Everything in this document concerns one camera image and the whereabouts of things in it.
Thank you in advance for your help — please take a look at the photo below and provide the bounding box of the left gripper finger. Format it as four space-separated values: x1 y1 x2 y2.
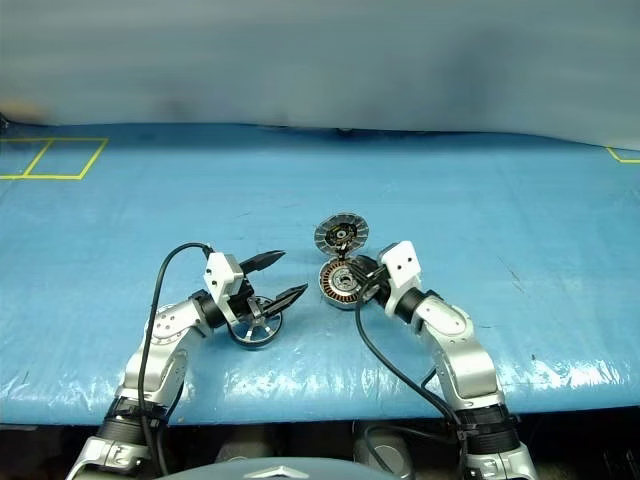
259 283 310 318
241 249 288 278

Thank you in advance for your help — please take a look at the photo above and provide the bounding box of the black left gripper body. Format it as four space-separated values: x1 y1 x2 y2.
227 273 274 326

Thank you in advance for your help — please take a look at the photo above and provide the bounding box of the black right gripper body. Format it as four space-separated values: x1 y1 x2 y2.
357 255 392 306

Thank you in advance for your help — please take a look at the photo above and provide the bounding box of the white round flange disc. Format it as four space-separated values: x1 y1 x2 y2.
313 213 370 257

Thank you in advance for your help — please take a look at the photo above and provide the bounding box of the silver spoked rotor ring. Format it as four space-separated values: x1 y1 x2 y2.
227 294 285 352

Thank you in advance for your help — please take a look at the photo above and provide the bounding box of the blue plastic table cover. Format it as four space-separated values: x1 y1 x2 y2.
0 122 640 427

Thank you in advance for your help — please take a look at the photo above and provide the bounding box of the grey rounded shape under table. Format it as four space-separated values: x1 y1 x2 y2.
352 429 416 480
214 438 281 464

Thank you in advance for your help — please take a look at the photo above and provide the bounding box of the grey rounded robot torso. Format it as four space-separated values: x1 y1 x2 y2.
164 453 401 480

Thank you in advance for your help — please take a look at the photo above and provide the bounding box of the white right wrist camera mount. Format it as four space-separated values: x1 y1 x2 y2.
375 240 426 316

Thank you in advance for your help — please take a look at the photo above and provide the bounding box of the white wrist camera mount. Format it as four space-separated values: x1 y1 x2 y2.
202 252 250 326
375 240 426 316

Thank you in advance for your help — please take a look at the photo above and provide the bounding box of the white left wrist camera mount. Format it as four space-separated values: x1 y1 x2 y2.
202 252 250 326

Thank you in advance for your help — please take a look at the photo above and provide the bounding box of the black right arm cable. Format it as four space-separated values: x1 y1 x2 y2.
353 269 471 480

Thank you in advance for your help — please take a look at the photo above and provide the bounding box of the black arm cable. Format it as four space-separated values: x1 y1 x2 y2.
137 242 214 480
353 269 471 480

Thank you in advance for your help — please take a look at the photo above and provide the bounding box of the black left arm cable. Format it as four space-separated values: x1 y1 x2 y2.
137 242 214 480

